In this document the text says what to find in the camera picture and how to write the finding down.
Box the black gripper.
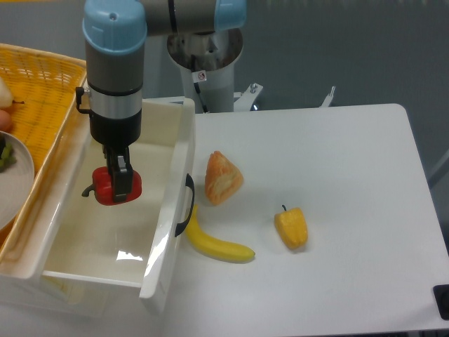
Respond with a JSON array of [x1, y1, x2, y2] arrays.
[[75, 87, 142, 203]]

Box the red bell pepper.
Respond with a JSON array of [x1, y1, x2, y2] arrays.
[[81, 166, 142, 206]]

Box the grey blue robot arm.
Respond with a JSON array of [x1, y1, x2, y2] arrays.
[[76, 1, 247, 205]]

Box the white upper drawer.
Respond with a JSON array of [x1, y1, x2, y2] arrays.
[[43, 99, 195, 310]]

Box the white drawer cabinet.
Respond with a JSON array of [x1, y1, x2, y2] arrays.
[[0, 77, 180, 319]]

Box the yellow bell pepper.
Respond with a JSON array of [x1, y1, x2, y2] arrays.
[[274, 204, 309, 250]]

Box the orange triangular pastry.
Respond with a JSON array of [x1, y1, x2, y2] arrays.
[[205, 151, 243, 206]]

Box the white ribbed plate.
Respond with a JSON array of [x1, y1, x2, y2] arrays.
[[1, 131, 34, 229]]

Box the yellow woven basket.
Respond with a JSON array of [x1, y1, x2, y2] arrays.
[[1, 44, 86, 259]]

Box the green grapes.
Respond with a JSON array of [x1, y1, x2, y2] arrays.
[[0, 135, 17, 172]]

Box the yellow banana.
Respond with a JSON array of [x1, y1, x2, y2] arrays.
[[184, 205, 255, 263]]

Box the peach coloured fruit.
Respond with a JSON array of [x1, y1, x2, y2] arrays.
[[0, 110, 13, 132]]

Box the white pear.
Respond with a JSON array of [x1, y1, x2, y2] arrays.
[[0, 78, 25, 109]]

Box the black corner device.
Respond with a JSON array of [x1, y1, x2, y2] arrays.
[[433, 284, 449, 321]]

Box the black drawer handle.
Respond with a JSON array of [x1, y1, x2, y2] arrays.
[[175, 173, 196, 237]]

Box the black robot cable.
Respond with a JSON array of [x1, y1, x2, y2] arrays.
[[190, 55, 210, 114]]

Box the white metal bracket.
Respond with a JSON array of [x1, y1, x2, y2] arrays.
[[234, 83, 264, 112]]

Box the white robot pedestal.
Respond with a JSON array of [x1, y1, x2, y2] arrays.
[[166, 28, 243, 114]]

